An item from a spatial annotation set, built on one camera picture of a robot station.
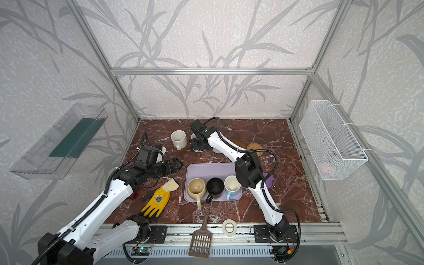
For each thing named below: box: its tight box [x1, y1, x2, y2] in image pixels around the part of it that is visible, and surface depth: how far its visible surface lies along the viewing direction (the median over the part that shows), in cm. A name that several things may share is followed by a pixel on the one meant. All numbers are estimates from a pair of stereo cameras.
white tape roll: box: [221, 218, 238, 237], surface depth 77 cm
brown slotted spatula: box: [188, 212, 213, 259], surface depth 74 cm
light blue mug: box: [224, 175, 242, 201], surface depth 82 cm
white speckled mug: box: [170, 129, 188, 151], surface depth 101 cm
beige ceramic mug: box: [187, 177, 208, 208], surface depth 81 cm
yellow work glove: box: [141, 177, 180, 218], surface depth 84 cm
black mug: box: [205, 177, 225, 204], surface depth 82 cm
